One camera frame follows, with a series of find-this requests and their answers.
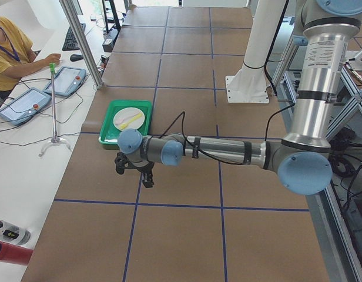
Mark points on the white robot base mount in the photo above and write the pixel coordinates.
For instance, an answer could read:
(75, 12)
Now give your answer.
(248, 85)

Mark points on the black computer mouse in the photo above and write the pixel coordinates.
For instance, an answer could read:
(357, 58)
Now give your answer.
(75, 57)

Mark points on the white round plate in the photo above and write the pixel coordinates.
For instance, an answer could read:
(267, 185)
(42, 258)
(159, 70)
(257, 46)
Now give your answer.
(136, 124)

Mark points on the green plastic tray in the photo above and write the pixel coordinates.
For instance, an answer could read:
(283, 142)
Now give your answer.
(109, 134)

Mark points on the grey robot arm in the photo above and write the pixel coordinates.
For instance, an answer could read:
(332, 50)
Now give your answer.
(300, 159)

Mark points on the yellow plastic spoon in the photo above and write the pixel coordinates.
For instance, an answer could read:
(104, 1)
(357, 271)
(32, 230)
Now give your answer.
(126, 124)

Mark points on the aluminium frame rail structure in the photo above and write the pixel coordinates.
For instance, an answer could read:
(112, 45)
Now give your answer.
(336, 213)

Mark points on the person in yellow shirt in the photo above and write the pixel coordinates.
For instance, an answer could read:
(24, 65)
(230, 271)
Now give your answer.
(17, 59)

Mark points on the pink plastic spoon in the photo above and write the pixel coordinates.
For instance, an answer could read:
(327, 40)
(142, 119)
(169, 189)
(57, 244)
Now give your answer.
(120, 117)

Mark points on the teach pendant tablet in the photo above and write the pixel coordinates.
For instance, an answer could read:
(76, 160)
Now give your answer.
(67, 80)
(25, 106)

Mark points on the far teach pendant tablet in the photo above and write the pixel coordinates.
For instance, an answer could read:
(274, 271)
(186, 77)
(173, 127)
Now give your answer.
(67, 80)

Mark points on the near teach pendant tablet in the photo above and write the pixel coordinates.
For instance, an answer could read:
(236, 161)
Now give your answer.
(25, 106)

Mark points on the black keyboard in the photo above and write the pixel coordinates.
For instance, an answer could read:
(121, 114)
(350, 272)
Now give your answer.
(70, 42)

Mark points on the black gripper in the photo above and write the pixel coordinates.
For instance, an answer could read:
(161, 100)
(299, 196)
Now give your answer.
(144, 170)

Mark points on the metal stand with green tip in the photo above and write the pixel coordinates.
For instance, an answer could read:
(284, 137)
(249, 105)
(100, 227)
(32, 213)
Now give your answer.
(55, 139)

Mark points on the aluminium frame post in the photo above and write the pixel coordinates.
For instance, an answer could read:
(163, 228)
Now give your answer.
(72, 17)

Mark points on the red cylinder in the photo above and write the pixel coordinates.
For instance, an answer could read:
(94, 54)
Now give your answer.
(10, 253)

